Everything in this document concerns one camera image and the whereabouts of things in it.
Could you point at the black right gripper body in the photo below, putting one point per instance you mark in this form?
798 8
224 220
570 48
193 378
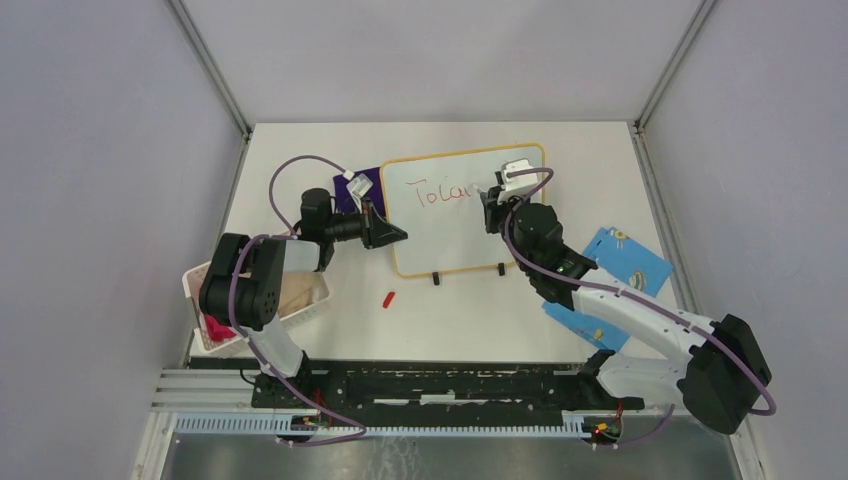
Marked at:
498 211

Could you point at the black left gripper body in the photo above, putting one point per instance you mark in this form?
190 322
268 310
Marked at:
367 208

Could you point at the red marker cap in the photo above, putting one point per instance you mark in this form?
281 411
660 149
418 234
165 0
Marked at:
388 299

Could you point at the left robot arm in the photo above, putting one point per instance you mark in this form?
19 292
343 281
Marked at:
242 288

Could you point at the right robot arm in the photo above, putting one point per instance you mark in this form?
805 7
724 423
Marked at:
714 368

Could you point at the yellow framed whiteboard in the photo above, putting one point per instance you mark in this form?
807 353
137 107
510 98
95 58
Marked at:
431 198

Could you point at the purple cloth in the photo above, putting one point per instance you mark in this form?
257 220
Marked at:
343 202

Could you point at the beige cloth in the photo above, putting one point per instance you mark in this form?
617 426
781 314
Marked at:
300 290

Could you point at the blue cartoon print cloth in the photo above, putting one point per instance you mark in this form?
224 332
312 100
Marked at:
626 260

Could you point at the red cloth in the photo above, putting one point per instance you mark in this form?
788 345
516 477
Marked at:
216 332

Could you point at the white plastic basket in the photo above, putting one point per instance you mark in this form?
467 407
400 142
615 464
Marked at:
192 281

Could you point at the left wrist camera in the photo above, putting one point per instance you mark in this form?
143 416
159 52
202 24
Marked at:
357 186

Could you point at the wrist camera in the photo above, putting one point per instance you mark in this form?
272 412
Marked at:
519 178
357 186

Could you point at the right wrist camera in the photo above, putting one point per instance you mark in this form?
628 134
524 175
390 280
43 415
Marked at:
519 178

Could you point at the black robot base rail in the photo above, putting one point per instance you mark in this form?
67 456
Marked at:
456 394

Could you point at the left aluminium frame post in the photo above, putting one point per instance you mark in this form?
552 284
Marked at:
208 65

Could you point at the white slotted cable duct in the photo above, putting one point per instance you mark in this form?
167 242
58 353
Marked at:
286 425

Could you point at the grey aluminium frame post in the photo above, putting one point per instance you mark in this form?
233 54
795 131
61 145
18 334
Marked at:
679 53

